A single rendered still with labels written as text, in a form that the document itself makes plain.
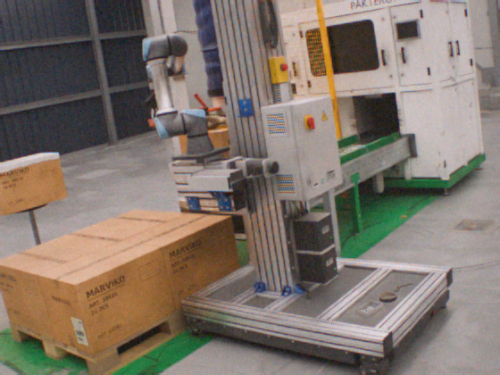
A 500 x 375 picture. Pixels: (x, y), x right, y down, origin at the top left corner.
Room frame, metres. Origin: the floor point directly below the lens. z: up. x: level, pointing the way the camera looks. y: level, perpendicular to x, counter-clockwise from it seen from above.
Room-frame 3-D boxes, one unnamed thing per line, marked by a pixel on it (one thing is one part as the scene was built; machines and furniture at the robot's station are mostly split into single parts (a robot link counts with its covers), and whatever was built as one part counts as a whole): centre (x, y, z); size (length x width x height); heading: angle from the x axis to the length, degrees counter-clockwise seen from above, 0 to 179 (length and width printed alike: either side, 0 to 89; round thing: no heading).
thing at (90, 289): (3.36, 0.92, 0.34); 1.20 x 1.00 x 0.40; 139
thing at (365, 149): (4.63, -0.96, 0.60); 1.60 x 0.10 x 0.09; 139
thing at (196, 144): (2.97, 0.24, 1.09); 0.15 x 0.15 x 0.10
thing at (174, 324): (3.36, 0.92, 0.07); 1.20 x 1.00 x 0.14; 139
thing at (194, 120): (2.97, 0.24, 1.20); 0.13 x 0.12 x 0.14; 102
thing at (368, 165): (4.33, -0.77, 0.50); 2.31 x 0.05 x 0.19; 139
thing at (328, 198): (3.77, -0.50, 0.50); 0.07 x 0.07 x 1.00; 49
